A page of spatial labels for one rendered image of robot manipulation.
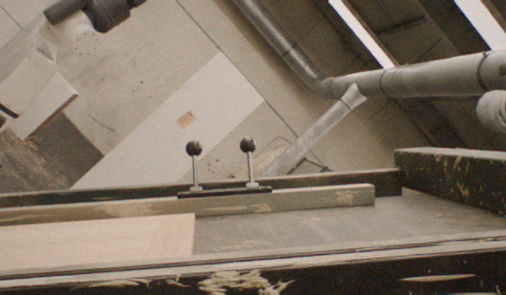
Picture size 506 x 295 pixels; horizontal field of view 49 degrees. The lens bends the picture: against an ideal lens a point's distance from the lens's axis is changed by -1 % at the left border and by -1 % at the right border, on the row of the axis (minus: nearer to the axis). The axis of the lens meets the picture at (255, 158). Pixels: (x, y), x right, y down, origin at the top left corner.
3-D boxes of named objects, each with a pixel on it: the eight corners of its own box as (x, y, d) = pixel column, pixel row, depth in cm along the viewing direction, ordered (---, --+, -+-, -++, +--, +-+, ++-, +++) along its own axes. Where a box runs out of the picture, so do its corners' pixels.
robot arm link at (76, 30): (125, 37, 118) (81, 67, 115) (97, 15, 123) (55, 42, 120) (108, -3, 109) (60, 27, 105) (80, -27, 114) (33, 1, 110)
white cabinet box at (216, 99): (60, 198, 534) (215, 56, 542) (103, 241, 544) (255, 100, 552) (45, 211, 474) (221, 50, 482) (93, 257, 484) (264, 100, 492)
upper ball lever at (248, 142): (243, 197, 120) (238, 142, 126) (261, 195, 120) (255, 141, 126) (244, 190, 116) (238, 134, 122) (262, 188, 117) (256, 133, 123)
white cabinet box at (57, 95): (-5, 100, 613) (44, 56, 616) (33, 137, 623) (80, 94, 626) (-19, 99, 569) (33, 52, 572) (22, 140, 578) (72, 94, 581)
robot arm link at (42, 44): (98, 32, 116) (58, 81, 116) (76, 12, 120) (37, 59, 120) (79, 16, 110) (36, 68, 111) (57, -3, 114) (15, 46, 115)
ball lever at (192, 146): (188, 200, 118) (185, 145, 125) (206, 199, 119) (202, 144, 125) (186, 193, 115) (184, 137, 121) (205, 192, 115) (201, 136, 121)
